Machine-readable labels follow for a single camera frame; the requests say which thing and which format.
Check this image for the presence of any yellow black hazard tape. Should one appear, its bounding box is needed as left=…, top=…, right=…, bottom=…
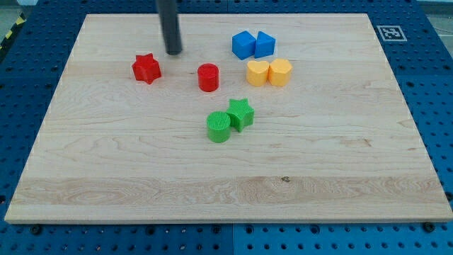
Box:
left=1, top=13, right=27, bottom=53

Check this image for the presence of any black bolt front right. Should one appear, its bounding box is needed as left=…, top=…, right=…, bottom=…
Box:
left=423, top=222, right=436, bottom=233

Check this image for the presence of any yellow heart block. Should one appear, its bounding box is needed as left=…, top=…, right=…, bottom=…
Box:
left=246, top=60, right=270, bottom=86

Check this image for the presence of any red star block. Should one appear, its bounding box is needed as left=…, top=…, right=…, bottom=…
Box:
left=132, top=53, right=161, bottom=84

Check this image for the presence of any yellow hexagon block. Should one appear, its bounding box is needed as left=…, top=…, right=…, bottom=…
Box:
left=268, top=58, right=293, bottom=86

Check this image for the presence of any red cylinder block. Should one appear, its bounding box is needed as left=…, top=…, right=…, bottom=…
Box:
left=197, top=63, right=219, bottom=92

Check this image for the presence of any blue triangular prism block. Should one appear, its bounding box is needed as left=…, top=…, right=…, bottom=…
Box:
left=254, top=31, right=276, bottom=58

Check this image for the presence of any white fiducial marker tag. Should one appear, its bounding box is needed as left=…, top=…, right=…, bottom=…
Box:
left=377, top=25, right=407, bottom=42

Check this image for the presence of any green star block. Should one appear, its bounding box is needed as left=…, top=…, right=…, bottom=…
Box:
left=226, top=98, right=255, bottom=132

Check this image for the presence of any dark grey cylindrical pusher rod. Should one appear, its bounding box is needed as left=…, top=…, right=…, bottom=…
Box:
left=156, top=0, right=183, bottom=55

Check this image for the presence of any black bolt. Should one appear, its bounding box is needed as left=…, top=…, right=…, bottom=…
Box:
left=423, top=222, right=436, bottom=233
left=29, top=225, right=42, bottom=235

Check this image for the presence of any green cylinder block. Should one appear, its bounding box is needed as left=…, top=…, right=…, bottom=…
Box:
left=207, top=111, right=231, bottom=143

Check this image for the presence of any blue cube block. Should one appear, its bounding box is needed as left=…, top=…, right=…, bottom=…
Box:
left=231, top=30, right=256, bottom=60

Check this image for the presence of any light wooden board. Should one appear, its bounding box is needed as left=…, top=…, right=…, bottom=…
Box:
left=5, top=13, right=452, bottom=225

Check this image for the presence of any black bolt front left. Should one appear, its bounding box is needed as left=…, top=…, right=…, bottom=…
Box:
left=29, top=225, right=42, bottom=235

